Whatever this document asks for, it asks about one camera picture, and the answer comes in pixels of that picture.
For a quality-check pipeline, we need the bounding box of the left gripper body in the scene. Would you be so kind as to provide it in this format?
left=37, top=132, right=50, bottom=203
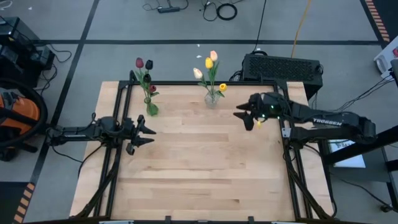
left=119, top=114, right=146, bottom=156

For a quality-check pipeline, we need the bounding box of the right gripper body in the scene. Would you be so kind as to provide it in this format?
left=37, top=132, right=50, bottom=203
left=249, top=92, right=292, bottom=121

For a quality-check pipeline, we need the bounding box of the green glass vase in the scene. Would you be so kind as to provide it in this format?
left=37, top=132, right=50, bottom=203
left=143, top=96, right=159, bottom=117

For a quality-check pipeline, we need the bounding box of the yellow artificial tulip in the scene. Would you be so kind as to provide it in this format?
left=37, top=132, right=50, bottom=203
left=214, top=83, right=228, bottom=98
left=205, top=57, right=216, bottom=94

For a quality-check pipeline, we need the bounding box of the dark red artificial tulip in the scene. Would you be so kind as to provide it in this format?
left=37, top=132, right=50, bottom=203
left=147, top=85, right=160, bottom=101
left=134, top=57, right=150, bottom=100

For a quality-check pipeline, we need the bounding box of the cream artificial tulip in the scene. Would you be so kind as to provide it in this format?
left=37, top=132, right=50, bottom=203
left=192, top=67, right=214, bottom=95

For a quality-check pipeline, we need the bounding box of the clear glass vase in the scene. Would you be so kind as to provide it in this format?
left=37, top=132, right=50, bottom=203
left=203, top=90, right=221, bottom=110

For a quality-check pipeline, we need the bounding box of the black perforated computer case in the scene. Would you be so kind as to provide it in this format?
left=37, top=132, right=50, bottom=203
left=241, top=52, right=324, bottom=101

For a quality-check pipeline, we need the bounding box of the peach artificial tulip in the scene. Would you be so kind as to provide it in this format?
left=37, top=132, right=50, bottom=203
left=208, top=50, right=220, bottom=94

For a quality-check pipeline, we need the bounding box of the orange vacuum cleaner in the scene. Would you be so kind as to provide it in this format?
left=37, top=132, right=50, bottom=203
left=0, top=77, right=50, bottom=149

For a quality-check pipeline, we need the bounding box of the white printed paper sheet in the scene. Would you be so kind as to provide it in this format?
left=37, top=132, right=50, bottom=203
left=326, top=138, right=367, bottom=169

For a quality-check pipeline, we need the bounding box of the orange shop vacuum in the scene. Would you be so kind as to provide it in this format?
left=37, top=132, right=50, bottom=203
left=0, top=86, right=41, bottom=138

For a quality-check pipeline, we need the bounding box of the small black equipment box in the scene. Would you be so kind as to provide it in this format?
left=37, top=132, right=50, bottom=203
left=29, top=45, right=56, bottom=71

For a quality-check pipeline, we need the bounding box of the black metal cart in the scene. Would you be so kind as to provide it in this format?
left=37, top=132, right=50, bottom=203
left=320, top=124, right=398, bottom=212

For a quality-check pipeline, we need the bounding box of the black power strip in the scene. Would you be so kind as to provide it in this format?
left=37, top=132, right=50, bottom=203
left=157, top=6, right=181, bottom=14

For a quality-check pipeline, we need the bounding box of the white device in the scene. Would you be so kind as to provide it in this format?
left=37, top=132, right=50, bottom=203
left=373, top=43, right=398, bottom=78

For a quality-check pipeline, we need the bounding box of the black equipment case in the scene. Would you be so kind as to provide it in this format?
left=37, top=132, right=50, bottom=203
left=0, top=17, right=41, bottom=85

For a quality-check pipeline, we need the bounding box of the long black cable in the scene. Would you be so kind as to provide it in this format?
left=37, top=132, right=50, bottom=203
left=252, top=0, right=267, bottom=53

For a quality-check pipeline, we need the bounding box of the yellow cable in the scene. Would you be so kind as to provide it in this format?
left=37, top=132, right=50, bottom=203
left=290, top=0, right=313, bottom=58

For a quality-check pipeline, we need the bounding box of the coiled black cable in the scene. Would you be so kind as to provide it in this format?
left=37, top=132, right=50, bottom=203
left=216, top=2, right=239, bottom=21

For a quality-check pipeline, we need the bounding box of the black cable bundle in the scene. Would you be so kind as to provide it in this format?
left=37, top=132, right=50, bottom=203
left=334, top=76, right=397, bottom=113

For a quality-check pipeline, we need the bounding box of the black floor cable with plug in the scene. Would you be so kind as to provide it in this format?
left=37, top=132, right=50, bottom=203
left=337, top=179, right=394, bottom=214

